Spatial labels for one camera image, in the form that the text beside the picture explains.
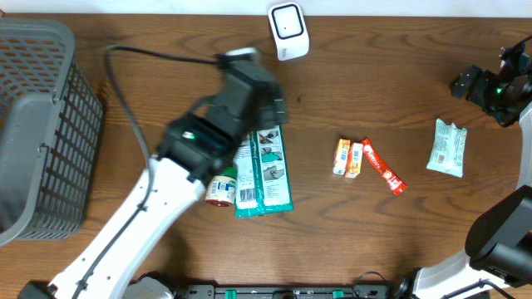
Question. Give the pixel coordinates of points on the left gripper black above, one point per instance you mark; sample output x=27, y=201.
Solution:
x=278, y=110

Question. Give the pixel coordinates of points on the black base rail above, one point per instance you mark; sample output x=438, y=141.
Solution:
x=155, y=286

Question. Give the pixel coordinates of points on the orange tissue pack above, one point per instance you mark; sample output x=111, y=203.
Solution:
x=354, y=161
x=340, y=157

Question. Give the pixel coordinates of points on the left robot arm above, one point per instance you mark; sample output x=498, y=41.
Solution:
x=192, y=151

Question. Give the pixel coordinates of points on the red adhesive tube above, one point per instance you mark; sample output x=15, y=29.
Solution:
x=396, y=185

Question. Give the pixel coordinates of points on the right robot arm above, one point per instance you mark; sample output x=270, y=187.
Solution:
x=497, y=252

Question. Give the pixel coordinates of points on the mint green wipes pack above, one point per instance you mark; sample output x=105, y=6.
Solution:
x=447, y=153

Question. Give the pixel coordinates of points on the green 3M adhesive package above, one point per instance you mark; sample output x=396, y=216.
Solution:
x=263, y=185

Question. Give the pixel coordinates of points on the white barcode scanner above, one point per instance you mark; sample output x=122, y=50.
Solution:
x=289, y=31

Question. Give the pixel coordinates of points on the green-lidded small jar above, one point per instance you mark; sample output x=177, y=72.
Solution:
x=222, y=188

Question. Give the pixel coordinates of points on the grey plastic mesh basket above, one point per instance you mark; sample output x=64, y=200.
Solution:
x=51, y=127

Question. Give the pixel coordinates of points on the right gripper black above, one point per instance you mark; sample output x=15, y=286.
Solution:
x=484, y=80

